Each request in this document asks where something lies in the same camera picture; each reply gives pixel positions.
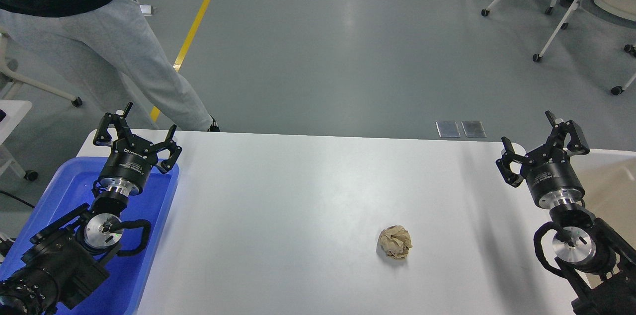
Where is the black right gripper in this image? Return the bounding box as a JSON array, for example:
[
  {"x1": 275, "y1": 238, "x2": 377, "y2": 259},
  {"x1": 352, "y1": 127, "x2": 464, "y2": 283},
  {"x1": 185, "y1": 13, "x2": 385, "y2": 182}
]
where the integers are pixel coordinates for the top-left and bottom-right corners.
[{"x1": 495, "y1": 110, "x2": 590, "y2": 208}]

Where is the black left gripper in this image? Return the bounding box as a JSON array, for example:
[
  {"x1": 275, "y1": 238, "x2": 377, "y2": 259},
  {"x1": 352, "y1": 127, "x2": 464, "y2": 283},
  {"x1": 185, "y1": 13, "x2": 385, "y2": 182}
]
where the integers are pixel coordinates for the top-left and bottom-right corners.
[{"x1": 93, "y1": 102, "x2": 182, "y2": 195}]

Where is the brown paper ball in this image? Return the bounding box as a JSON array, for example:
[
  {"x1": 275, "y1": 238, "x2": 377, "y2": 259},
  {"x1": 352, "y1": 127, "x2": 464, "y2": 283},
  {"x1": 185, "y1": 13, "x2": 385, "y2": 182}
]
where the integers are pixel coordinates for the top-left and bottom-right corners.
[{"x1": 378, "y1": 225, "x2": 413, "y2": 260}]

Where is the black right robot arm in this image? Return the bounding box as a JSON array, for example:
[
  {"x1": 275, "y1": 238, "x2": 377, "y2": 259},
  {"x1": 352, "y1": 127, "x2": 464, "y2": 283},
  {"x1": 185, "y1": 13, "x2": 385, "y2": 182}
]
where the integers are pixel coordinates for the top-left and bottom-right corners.
[{"x1": 495, "y1": 111, "x2": 636, "y2": 315}]

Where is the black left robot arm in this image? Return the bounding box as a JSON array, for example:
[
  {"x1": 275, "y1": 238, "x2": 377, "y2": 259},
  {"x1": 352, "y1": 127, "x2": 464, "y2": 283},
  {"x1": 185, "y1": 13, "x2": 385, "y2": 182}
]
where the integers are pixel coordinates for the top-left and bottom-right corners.
[{"x1": 1, "y1": 102, "x2": 182, "y2": 315}]

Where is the white plastic bin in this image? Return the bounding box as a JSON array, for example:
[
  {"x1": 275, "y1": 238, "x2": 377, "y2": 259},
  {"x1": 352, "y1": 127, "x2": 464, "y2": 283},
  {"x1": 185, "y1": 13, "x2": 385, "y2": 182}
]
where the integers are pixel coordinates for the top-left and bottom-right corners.
[{"x1": 527, "y1": 148, "x2": 636, "y2": 288}]

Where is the right metal floor plate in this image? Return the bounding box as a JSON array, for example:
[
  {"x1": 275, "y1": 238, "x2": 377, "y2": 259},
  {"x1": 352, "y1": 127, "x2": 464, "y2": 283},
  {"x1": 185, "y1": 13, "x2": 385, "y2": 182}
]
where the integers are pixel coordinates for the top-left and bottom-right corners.
[{"x1": 461, "y1": 120, "x2": 487, "y2": 138}]

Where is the metal floor plate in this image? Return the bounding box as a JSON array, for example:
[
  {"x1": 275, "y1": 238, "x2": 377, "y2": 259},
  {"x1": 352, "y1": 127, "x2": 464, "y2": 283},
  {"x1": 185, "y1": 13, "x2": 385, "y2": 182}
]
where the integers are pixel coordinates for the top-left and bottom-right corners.
[
  {"x1": 461, "y1": 120, "x2": 487, "y2": 138},
  {"x1": 435, "y1": 120, "x2": 462, "y2": 138}
]

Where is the white chair left edge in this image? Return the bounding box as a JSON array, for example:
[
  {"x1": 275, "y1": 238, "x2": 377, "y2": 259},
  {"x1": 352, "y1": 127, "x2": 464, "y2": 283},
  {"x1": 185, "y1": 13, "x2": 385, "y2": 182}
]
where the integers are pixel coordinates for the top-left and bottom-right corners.
[{"x1": 0, "y1": 27, "x2": 83, "y2": 108}]

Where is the left metal floor plate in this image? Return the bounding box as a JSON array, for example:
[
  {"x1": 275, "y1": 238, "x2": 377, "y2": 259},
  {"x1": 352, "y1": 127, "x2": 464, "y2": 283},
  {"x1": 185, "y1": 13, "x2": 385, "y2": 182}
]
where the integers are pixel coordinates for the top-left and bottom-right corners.
[{"x1": 435, "y1": 120, "x2": 462, "y2": 138}]

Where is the white side table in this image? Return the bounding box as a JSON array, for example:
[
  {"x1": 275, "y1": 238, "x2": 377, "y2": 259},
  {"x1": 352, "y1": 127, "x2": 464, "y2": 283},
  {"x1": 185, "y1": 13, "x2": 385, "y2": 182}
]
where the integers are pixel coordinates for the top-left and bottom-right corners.
[{"x1": 0, "y1": 99, "x2": 39, "y2": 181}]

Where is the blue plastic bin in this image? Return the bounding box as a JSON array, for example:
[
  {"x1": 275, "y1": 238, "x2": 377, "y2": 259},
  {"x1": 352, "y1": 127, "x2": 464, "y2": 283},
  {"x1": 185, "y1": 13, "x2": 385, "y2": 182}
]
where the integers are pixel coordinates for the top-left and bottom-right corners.
[{"x1": 0, "y1": 157, "x2": 180, "y2": 315}]

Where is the person in grey trousers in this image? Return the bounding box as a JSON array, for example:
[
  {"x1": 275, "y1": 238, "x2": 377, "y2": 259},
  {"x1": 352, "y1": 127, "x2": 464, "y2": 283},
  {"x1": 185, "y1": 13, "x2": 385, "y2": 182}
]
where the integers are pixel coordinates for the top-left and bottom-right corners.
[{"x1": 1, "y1": 0, "x2": 220, "y2": 132}]

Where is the white chair right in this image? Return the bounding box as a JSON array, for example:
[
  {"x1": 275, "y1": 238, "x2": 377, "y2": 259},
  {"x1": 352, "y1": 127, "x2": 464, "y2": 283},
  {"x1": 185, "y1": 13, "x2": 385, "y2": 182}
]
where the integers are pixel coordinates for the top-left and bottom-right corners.
[{"x1": 532, "y1": 0, "x2": 636, "y2": 96}]

